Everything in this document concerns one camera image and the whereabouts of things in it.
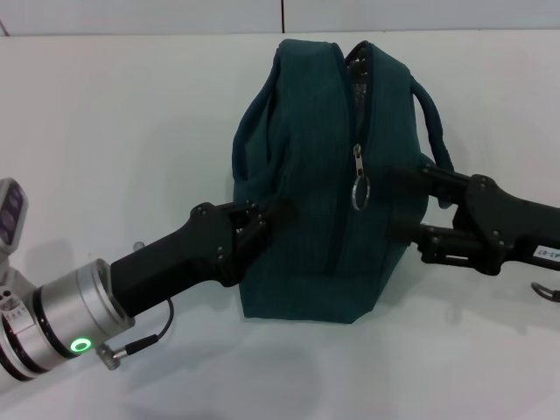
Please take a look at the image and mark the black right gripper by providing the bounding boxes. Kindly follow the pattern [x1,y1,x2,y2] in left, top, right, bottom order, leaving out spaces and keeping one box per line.
[383,161,560,277]

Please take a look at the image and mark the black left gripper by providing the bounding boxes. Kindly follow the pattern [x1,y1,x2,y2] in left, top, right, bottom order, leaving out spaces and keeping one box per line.
[108,199,299,319]

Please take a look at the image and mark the dark green insulated lunch bag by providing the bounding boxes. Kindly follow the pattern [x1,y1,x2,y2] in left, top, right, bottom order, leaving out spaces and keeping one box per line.
[231,38,454,326]

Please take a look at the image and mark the grey right wrist cable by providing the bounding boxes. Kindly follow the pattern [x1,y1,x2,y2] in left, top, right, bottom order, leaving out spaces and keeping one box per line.
[530,282,560,304]

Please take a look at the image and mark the black cable with silver plug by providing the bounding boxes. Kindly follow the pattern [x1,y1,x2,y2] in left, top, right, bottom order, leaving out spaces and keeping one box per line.
[98,299,176,372]

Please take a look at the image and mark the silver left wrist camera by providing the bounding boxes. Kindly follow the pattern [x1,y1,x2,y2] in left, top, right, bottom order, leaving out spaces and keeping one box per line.
[0,177,30,268]

